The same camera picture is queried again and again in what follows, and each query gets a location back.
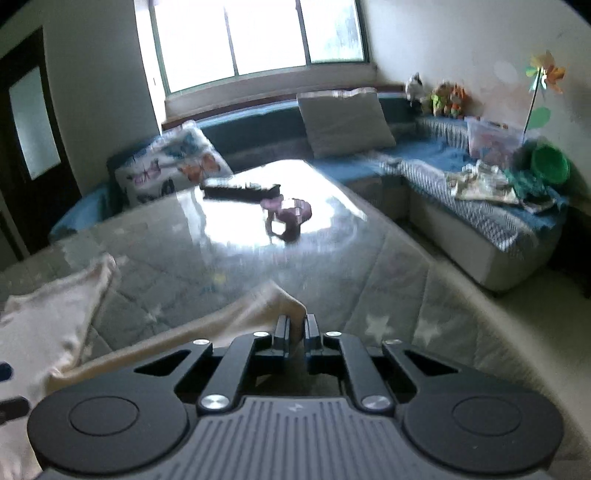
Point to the green yellow plush toy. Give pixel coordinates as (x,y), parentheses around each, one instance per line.
(441,99)

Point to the black remote control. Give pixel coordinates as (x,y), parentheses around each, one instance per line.
(245,192)

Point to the dark green cloth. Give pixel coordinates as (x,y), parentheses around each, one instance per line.
(532,193)

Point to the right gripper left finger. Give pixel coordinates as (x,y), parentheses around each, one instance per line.
(247,358)

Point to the green plastic bowl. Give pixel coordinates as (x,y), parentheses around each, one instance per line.
(550,165)

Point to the pink plastic toy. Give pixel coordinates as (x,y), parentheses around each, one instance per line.
(291,217)

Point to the teal corner sofa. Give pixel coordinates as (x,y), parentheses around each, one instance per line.
(499,246)

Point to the dark door with glass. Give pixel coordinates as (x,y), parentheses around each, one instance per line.
(37,181)

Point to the colourful paper pinwheel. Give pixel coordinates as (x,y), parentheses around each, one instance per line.
(545,75)

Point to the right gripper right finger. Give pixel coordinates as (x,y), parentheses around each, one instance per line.
(343,356)

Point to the clear plastic storage box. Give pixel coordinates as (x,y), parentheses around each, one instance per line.
(492,143)

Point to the plain grey pillow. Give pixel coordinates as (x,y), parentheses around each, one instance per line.
(344,122)

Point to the crumpled light cloth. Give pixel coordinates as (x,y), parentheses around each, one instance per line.
(481,182)

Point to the black white plush toy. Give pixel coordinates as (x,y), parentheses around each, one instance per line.
(415,92)

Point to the orange plush toy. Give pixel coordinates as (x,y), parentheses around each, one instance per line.
(458,101)

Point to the butterfly print pillow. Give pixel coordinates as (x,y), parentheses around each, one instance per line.
(179,159)

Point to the cream knit garment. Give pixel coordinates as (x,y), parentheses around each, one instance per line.
(58,331)

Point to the window with green frame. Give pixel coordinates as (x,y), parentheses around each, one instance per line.
(200,42)

